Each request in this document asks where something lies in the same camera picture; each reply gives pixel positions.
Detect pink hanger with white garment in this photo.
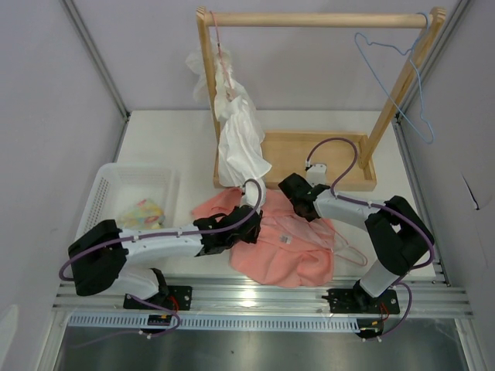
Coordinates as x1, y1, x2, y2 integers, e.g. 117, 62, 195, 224
210, 11, 236, 101

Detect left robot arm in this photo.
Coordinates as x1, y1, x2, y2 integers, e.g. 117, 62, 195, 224
60, 205, 263, 309

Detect pink wire hanger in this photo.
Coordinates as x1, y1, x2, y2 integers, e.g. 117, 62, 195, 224
333, 230, 368, 267

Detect white plastic basket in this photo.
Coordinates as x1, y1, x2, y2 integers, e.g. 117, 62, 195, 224
76, 163, 179, 237

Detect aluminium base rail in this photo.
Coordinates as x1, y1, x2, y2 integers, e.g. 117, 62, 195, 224
53, 276, 473, 332

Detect purple cable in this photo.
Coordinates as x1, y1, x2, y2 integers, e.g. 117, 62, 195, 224
57, 179, 267, 283
306, 138, 436, 329

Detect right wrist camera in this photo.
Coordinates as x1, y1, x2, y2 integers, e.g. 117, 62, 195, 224
305, 162, 327, 185

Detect pastel floral cloth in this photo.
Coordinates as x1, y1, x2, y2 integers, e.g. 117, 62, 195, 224
116, 199, 165, 230

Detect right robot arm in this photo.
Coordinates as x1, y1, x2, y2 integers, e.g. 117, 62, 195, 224
278, 173, 435, 315

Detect white garment on hanger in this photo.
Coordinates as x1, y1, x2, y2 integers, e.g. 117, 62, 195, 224
184, 42, 272, 208

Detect pink skirt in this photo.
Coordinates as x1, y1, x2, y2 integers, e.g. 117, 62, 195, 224
191, 187, 337, 288

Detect wooden clothes rack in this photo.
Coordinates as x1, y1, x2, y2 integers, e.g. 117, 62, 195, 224
195, 5, 447, 192

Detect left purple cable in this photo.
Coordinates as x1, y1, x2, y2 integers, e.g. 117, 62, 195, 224
57, 179, 267, 283

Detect blue wire hanger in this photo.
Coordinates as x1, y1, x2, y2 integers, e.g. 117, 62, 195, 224
354, 12, 435, 145

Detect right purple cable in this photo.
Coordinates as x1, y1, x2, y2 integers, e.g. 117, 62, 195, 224
306, 138, 436, 329

